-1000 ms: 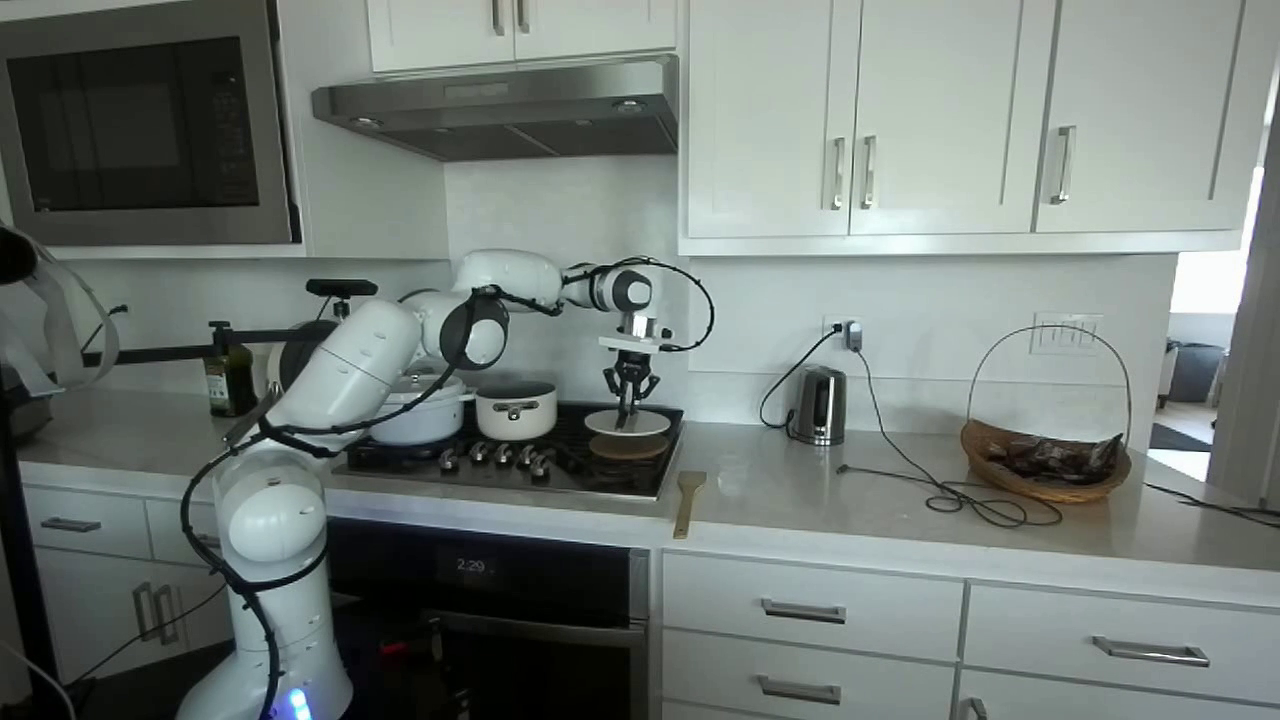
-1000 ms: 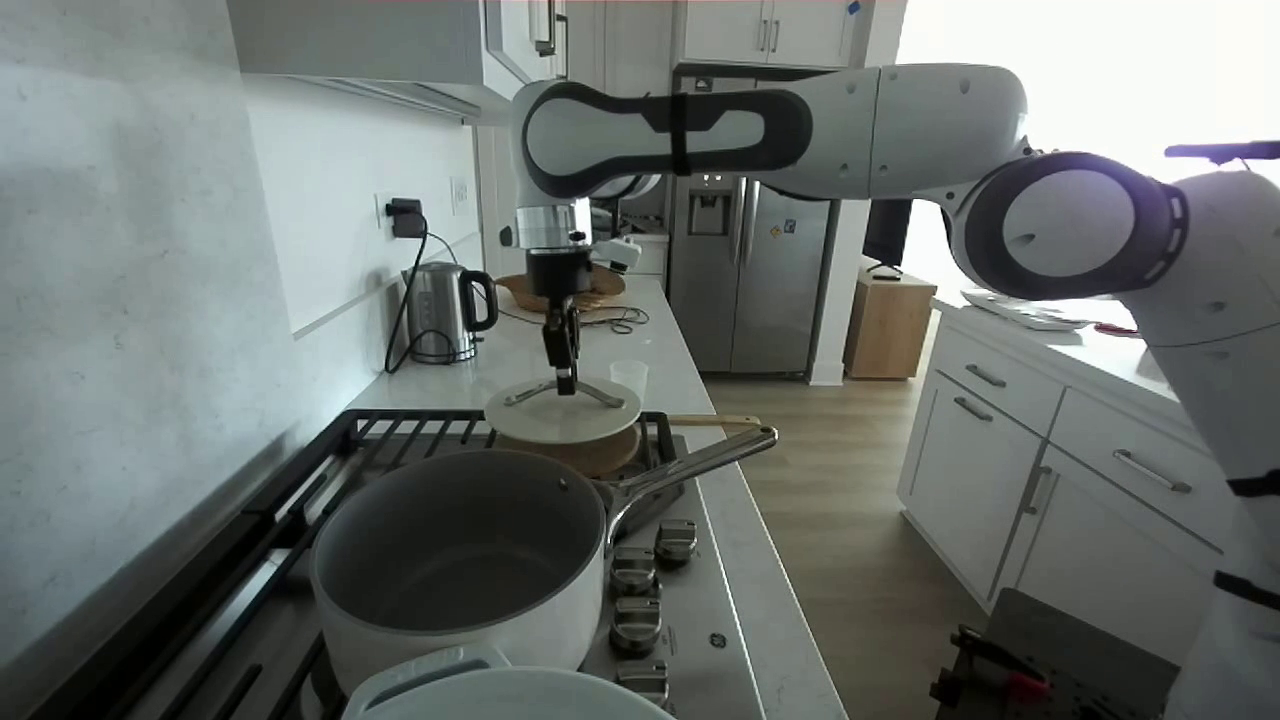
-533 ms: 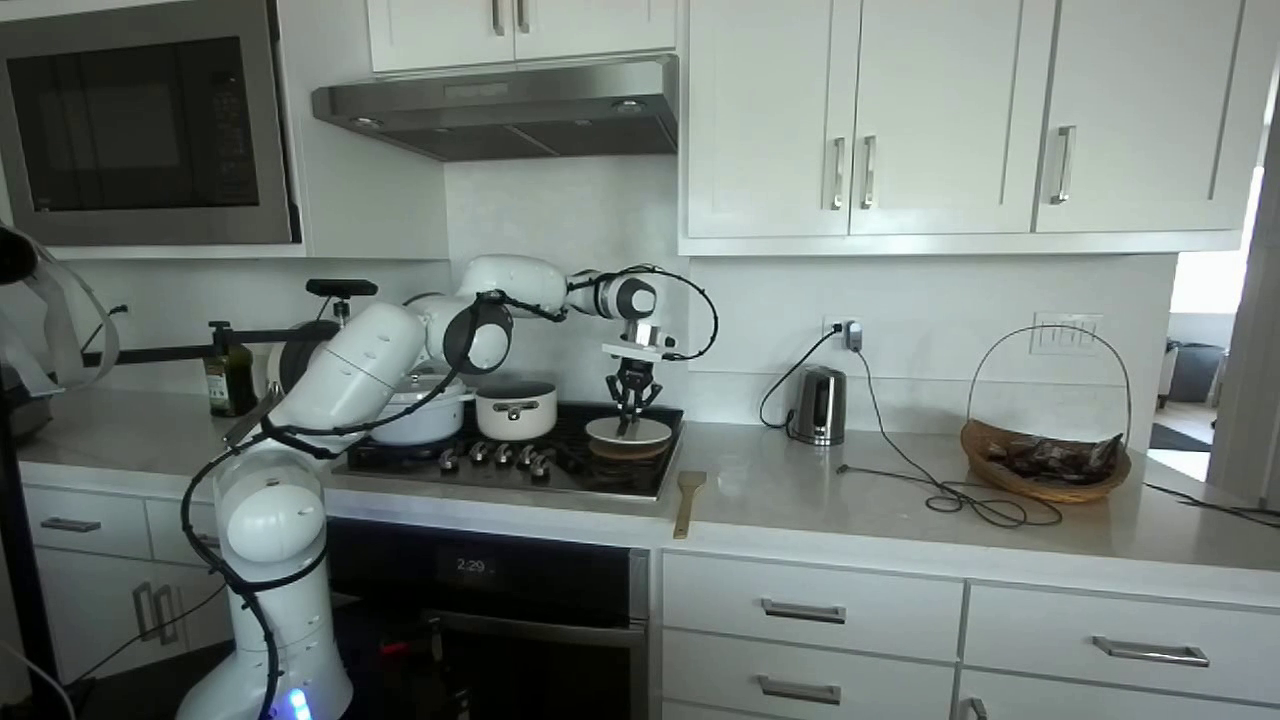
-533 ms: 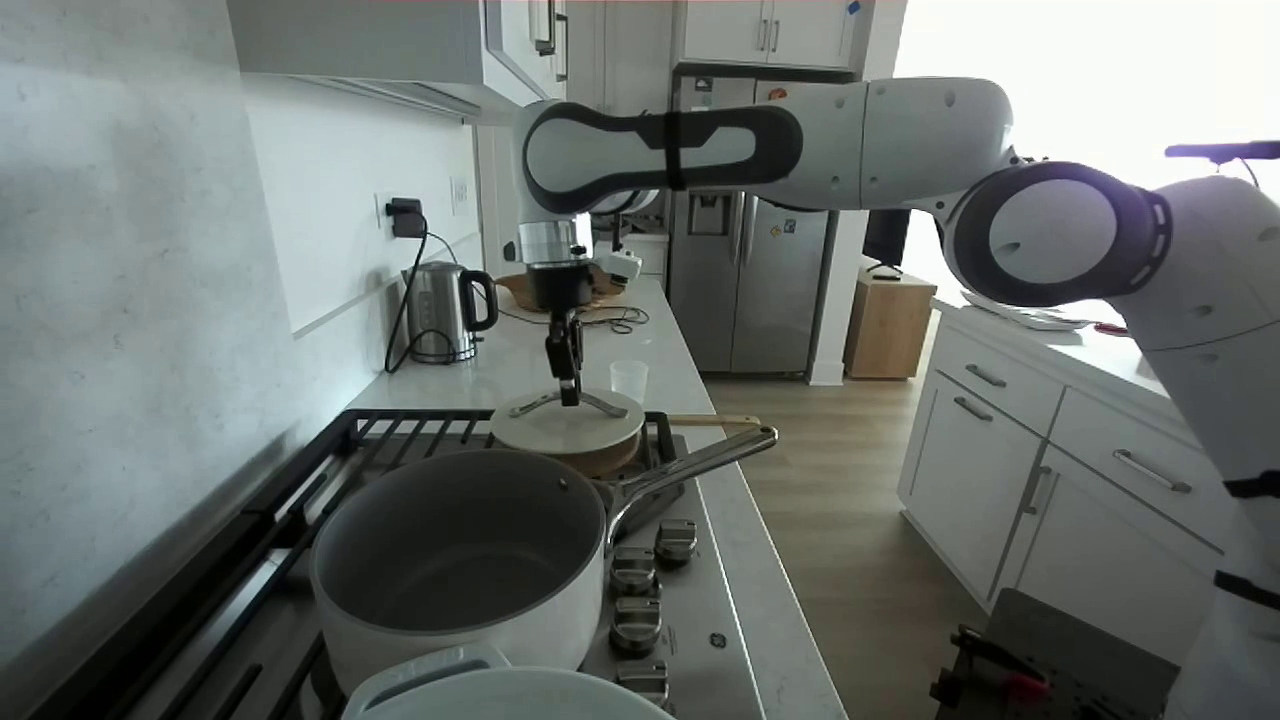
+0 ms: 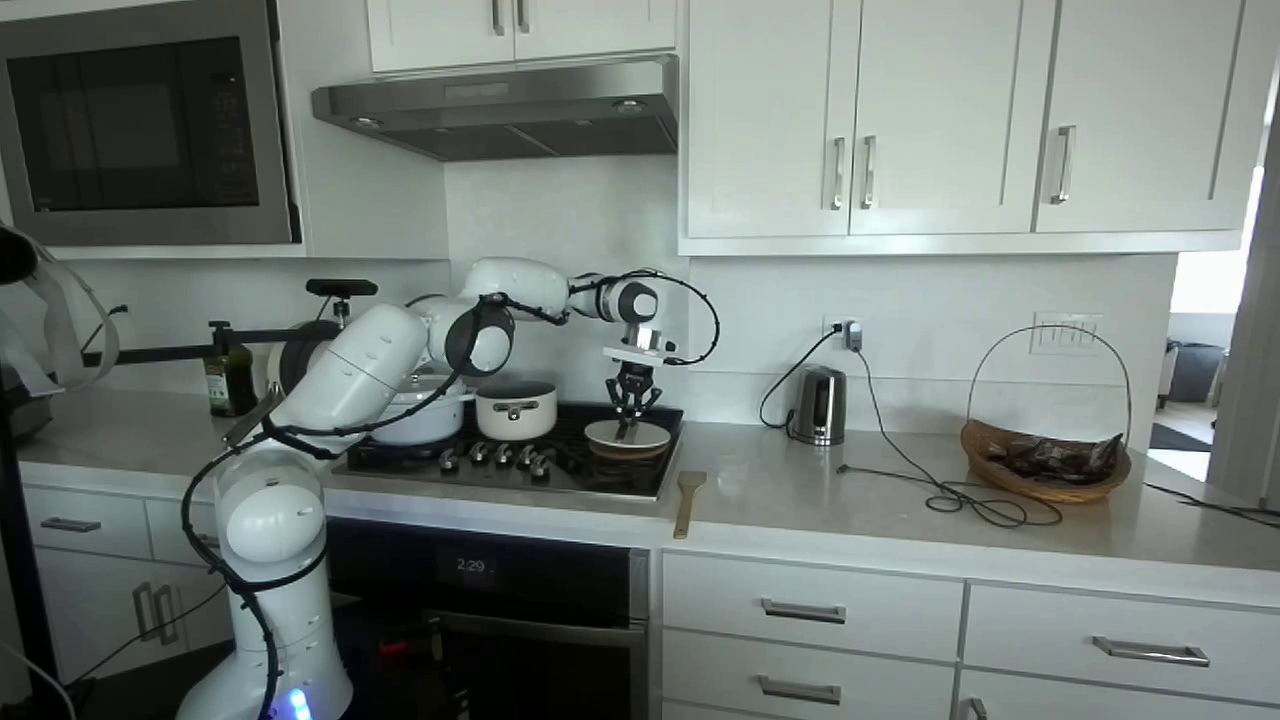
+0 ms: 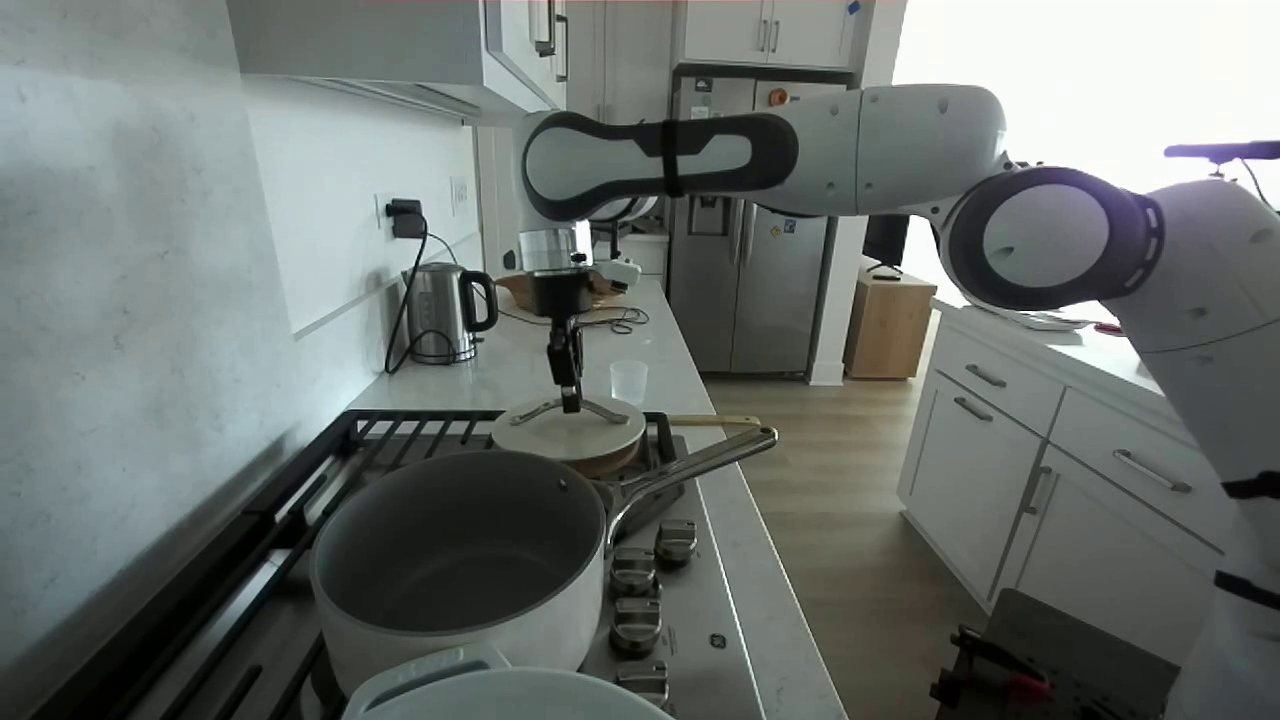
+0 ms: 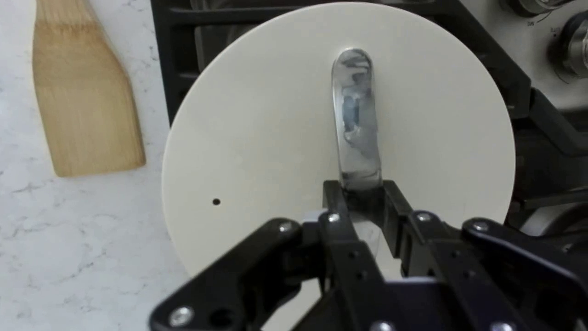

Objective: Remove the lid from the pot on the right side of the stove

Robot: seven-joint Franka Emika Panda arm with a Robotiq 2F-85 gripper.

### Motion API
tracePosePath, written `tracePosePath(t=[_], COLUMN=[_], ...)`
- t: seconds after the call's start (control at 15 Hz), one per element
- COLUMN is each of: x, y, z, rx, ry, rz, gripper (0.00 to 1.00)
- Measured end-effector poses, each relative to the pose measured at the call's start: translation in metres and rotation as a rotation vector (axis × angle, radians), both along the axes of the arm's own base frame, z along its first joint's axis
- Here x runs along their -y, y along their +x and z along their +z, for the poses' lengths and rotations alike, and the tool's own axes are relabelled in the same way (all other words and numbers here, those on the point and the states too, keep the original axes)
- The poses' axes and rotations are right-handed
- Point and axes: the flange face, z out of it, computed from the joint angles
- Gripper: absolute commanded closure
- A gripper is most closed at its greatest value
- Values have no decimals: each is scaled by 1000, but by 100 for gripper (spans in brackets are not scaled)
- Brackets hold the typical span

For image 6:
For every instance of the round wooden trivet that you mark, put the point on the round wooden trivet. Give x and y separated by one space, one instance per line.
627 465

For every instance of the black stove knob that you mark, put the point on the black stove knob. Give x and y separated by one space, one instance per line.
675 546
632 577
632 614
629 643
641 686

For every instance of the brown wooden box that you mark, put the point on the brown wooden box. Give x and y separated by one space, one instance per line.
891 329

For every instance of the black gas stove cooktop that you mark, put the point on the black gas stove cooktop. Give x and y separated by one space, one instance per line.
400 433

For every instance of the white kitchen island cabinet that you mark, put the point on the white kitchen island cabinet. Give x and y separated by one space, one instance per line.
1066 494

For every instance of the stainless steel refrigerator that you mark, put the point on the stainless steel refrigerator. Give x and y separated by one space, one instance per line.
786 293

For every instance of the black and red tool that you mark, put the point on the black and red tool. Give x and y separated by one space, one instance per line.
992 683

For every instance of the white cabinet above refrigerator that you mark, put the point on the white cabinet above refrigerator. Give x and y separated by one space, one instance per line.
762 29

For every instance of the stainless electric kettle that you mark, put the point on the stainless electric kettle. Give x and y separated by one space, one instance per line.
438 319

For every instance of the dark horizontal bar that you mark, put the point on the dark horizontal bar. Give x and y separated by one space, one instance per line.
1220 149

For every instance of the black wall plug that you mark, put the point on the black wall plug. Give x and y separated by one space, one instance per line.
400 218

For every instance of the clear plastic cup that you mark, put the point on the clear plastic cup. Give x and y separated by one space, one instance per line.
629 380

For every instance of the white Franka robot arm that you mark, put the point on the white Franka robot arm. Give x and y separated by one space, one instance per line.
867 147

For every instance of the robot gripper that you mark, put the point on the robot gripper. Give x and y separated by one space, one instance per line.
566 298

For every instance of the black monitor screen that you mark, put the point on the black monitor screen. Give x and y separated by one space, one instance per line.
884 243

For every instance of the white dutch oven with lid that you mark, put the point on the white dutch oven with lid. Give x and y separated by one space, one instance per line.
502 697

